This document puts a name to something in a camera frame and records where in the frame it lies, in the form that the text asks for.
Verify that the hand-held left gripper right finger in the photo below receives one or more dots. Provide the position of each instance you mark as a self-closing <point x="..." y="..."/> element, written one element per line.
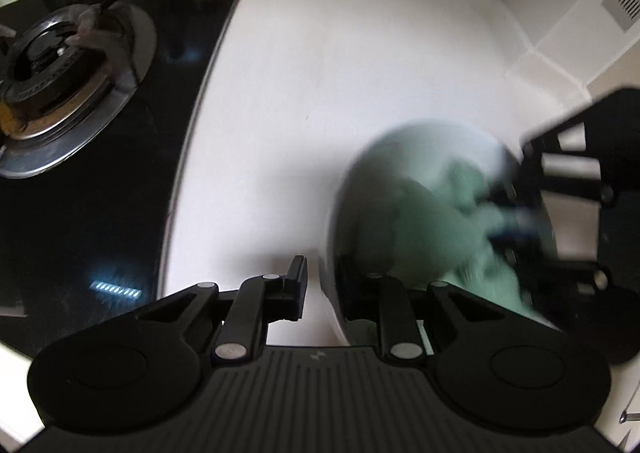
<point x="387" y="298"/>

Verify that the black glass gas cooktop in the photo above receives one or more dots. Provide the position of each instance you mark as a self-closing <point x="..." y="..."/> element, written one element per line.
<point x="125" y="183"/>

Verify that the steel gas burner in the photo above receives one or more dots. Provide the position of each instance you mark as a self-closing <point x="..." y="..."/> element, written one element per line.
<point x="30" y="53"/>

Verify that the green microfibre cloth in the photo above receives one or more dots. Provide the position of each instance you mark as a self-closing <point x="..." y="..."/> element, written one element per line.
<point x="440" y="233"/>

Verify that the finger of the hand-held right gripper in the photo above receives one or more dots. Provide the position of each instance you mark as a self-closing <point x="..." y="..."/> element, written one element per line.
<point x="540" y="273"/>
<point x="532" y="168"/>

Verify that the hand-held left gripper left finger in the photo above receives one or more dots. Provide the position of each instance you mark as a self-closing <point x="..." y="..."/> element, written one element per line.
<point x="295" y="293"/>

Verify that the white bowl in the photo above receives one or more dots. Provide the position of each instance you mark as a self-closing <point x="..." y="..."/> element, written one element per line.
<point x="370" y="193"/>

